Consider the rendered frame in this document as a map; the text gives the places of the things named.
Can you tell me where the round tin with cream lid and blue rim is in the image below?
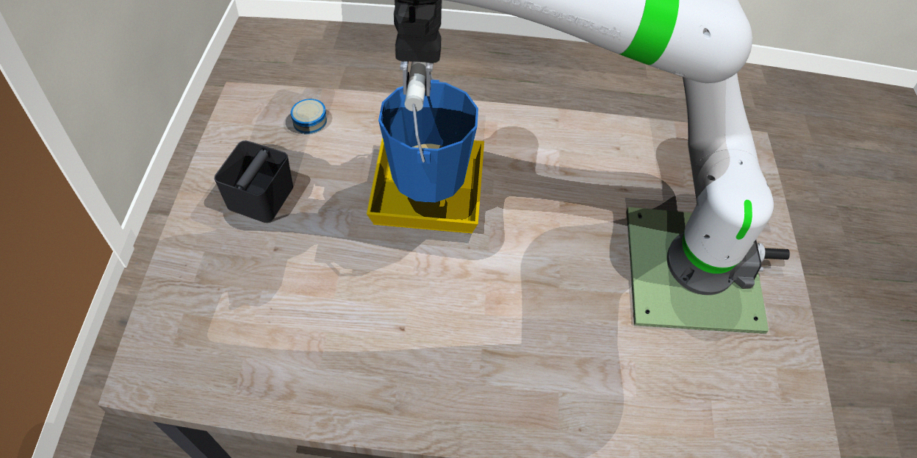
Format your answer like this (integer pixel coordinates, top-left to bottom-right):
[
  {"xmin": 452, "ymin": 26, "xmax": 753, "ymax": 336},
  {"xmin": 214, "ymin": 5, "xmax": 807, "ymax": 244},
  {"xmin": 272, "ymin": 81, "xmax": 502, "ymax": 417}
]
[{"xmin": 291, "ymin": 99, "xmax": 327, "ymax": 134}]

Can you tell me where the yellow shallow tray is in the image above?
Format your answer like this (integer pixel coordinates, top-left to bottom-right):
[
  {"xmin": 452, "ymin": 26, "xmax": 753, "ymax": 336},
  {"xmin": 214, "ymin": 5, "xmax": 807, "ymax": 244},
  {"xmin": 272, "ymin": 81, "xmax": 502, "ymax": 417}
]
[{"xmin": 367, "ymin": 138, "xmax": 484, "ymax": 234}]

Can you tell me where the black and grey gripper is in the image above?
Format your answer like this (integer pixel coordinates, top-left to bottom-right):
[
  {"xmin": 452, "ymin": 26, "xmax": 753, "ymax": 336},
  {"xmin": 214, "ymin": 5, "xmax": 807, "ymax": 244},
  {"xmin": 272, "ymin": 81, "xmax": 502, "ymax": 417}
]
[{"xmin": 394, "ymin": 0, "xmax": 442, "ymax": 96}]

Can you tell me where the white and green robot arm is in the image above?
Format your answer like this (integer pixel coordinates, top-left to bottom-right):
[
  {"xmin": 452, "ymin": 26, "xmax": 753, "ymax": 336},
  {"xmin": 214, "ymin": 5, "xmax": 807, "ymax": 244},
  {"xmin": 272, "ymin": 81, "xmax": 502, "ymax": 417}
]
[{"xmin": 445, "ymin": 0, "xmax": 790, "ymax": 295}]

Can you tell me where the blue bucket with metal handle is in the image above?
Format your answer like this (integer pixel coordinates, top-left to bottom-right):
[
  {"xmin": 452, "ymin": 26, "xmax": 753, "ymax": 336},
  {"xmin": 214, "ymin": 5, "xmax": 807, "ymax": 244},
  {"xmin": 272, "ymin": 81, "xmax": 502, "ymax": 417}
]
[{"xmin": 378, "ymin": 62, "xmax": 478, "ymax": 202}]

